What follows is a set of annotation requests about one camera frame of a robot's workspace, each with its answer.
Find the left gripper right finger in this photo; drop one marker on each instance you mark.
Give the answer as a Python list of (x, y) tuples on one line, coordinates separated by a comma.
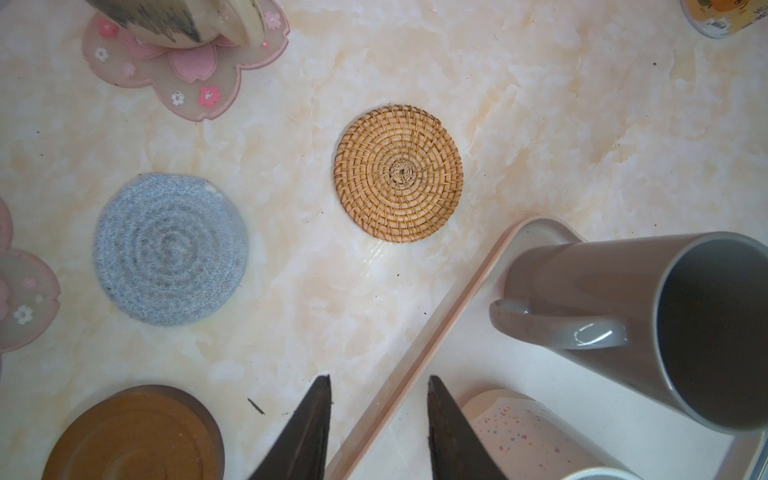
[(455, 450)]

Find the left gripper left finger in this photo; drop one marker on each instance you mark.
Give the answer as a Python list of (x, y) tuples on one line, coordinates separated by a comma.
[(300, 450)]

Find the white mug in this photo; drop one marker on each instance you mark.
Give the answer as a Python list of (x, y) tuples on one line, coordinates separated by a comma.
[(526, 440)]

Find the brown round wooden coaster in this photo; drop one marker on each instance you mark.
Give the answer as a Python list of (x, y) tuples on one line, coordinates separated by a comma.
[(143, 432)]

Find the grey round woven coaster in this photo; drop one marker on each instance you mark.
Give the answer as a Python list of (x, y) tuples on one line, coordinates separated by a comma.
[(169, 249)]

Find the dark grey mug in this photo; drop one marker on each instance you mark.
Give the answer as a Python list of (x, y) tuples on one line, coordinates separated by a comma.
[(680, 319)]

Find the tan round rattan coaster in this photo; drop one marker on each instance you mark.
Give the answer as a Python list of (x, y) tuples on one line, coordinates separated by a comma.
[(398, 173)]

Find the pink flower coaster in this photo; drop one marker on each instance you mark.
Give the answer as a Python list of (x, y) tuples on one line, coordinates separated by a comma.
[(195, 84), (29, 292)]

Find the beige mug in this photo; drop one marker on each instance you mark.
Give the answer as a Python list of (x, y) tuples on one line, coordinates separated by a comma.
[(183, 24)]

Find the white plastic tray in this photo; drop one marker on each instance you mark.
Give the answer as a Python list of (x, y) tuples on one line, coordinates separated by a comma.
[(471, 356)]

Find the white lid glass jar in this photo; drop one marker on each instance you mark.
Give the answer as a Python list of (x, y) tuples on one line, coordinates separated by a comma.
[(719, 19)]

